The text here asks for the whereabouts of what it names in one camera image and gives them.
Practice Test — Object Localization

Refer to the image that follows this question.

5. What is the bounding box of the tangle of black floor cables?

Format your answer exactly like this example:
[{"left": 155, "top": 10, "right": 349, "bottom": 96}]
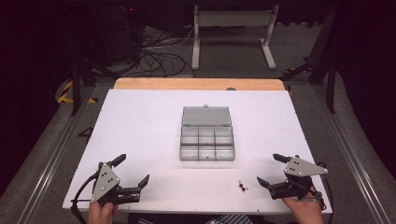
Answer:
[{"left": 122, "top": 6, "right": 198, "bottom": 78}]

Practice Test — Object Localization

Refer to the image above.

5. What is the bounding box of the aluminium rail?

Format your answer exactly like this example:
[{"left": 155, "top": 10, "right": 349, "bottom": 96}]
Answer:
[
  {"left": 312, "top": 83, "right": 396, "bottom": 224},
  {"left": 15, "top": 85, "right": 96, "bottom": 224}
]

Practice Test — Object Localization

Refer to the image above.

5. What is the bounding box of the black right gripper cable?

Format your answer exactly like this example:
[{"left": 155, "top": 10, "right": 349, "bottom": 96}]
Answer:
[{"left": 316, "top": 161, "right": 334, "bottom": 224}]

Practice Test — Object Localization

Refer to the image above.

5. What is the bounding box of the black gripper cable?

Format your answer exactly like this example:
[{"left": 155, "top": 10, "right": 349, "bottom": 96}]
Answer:
[
  {"left": 316, "top": 161, "right": 334, "bottom": 224},
  {"left": 70, "top": 171, "right": 101, "bottom": 224}
]

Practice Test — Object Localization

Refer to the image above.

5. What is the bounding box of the person's right hand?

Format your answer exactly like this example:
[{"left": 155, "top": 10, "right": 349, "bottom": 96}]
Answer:
[{"left": 281, "top": 186, "right": 327, "bottom": 224}]

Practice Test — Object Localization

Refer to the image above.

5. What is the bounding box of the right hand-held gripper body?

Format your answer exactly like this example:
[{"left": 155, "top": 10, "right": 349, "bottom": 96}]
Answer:
[{"left": 268, "top": 155, "right": 330, "bottom": 201}]

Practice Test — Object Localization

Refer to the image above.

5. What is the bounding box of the black tripod stand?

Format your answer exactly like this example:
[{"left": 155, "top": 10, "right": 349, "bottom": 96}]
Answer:
[
  {"left": 278, "top": 4, "right": 340, "bottom": 115},
  {"left": 64, "top": 6, "right": 122, "bottom": 117}
]

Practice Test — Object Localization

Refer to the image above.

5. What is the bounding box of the small black triangular bracket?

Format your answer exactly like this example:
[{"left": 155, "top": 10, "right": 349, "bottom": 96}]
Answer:
[{"left": 78, "top": 126, "right": 94, "bottom": 138}]

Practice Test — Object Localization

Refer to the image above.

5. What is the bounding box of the clear plastic compartment box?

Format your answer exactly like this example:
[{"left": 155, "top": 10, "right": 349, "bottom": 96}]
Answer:
[{"left": 178, "top": 104, "right": 236, "bottom": 162}]

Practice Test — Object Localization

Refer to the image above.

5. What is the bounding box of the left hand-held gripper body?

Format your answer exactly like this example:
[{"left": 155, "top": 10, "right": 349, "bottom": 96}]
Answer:
[{"left": 90, "top": 161, "right": 143, "bottom": 206}]

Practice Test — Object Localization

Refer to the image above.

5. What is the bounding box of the white board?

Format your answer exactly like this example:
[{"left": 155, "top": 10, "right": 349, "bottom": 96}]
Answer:
[{"left": 62, "top": 89, "right": 333, "bottom": 216}]

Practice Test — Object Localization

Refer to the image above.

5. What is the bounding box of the person's left hand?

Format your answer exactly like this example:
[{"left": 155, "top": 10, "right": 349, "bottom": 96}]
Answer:
[{"left": 88, "top": 201, "right": 120, "bottom": 224}]

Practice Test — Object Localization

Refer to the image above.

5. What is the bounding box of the white metal stand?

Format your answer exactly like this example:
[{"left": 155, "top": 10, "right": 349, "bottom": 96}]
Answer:
[{"left": 191, "top": 4, "right": 280, "bottom": 71}]

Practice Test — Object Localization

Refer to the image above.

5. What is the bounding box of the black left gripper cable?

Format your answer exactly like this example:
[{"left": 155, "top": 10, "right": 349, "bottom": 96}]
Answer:
[{"left": 70, "top": 171, "right": 101, "bottom": 224}]

